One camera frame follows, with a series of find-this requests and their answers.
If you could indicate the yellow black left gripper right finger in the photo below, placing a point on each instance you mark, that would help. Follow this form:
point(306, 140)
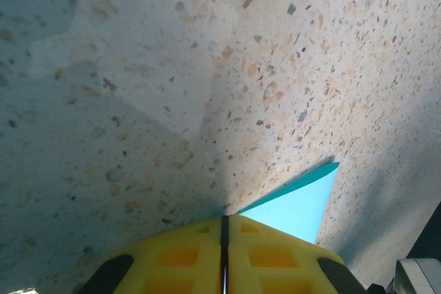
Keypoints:
point(293, 270)

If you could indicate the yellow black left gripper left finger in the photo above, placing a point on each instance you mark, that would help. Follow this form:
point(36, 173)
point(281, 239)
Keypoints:
point(172, 266)

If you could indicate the light blue cloth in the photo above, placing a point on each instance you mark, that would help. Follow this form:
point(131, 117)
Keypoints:
point(299, 211)

